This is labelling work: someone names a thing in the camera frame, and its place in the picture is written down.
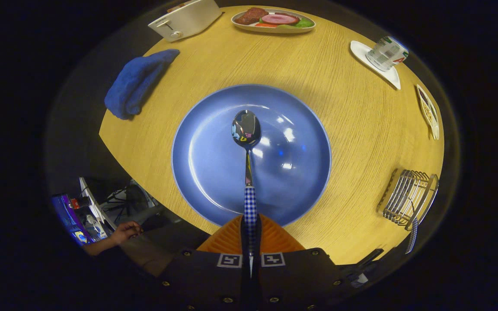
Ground white sectioned dish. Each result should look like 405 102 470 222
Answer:
415 84 441 140

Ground white toaster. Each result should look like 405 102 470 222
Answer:
148 0 223 42

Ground black chair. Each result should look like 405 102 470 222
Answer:
340 248 384 288

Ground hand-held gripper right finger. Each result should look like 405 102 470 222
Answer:
252 215 353 311

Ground pink ham slice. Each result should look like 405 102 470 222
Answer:
261 13 300 25

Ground metal wire cutlery basket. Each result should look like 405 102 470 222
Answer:
377 168 440 231

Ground blue folded towel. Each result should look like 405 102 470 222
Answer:
104 49 180 120

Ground laptop with purple screen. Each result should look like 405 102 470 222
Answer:
51 194 89 247

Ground fork with checkered handle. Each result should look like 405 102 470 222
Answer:
405 190 431 254

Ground person's leg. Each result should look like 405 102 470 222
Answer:
119 222 215 279

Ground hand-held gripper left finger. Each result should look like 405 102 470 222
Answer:
156 215 252 311

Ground grey oval food plate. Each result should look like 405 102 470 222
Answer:
231 7 316 34

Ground spoon with checkered handle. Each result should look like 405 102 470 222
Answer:
231 110 262 277

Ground blue round plate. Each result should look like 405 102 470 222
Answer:
171 84 332 227

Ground large brown meat piece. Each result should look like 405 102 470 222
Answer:
234 10 256 25

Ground white square coaster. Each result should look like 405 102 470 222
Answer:
350 40 401 90

